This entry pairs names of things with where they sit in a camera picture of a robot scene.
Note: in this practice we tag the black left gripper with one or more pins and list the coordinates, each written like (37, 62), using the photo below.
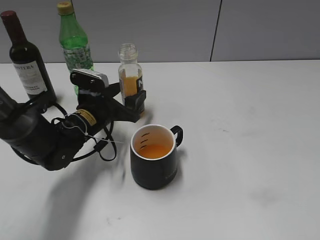
(98, 111)

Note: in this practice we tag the dark red wine bottle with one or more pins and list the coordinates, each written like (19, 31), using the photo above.
(28, 62)

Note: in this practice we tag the green plastic soda bottle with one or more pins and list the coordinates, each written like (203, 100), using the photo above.
(73, 39)

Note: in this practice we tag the NFC orange juice bottle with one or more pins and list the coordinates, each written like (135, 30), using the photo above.
(129, 72)

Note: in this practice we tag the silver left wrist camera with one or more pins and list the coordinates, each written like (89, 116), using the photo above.
(87, 80)

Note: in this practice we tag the black mug white interior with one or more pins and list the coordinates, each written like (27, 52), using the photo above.
(153, 155)

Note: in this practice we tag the white zip tie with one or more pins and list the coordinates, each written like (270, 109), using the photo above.
(85, 131)

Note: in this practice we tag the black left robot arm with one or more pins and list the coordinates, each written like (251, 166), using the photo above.
(54, 145)

